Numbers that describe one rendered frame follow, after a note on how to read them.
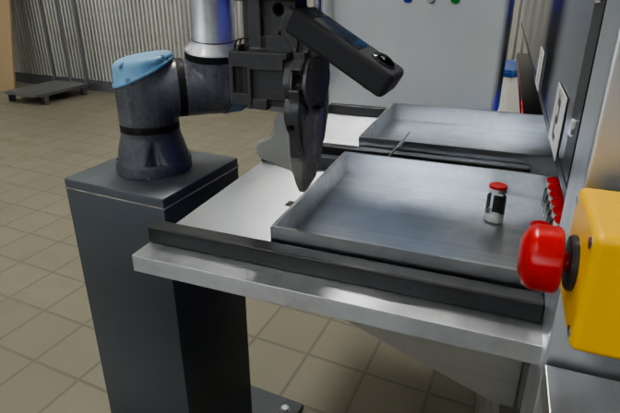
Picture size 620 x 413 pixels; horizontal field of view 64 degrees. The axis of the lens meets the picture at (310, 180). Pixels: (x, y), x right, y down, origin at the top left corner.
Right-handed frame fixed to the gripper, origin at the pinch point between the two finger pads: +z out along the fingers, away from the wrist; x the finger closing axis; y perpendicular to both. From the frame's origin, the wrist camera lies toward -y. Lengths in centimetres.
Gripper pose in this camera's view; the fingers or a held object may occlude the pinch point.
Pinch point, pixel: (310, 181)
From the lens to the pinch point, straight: 53.3
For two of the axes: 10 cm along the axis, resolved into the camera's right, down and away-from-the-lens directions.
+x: -3.5, 3.5, -8.7
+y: -9.4, -1.3, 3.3
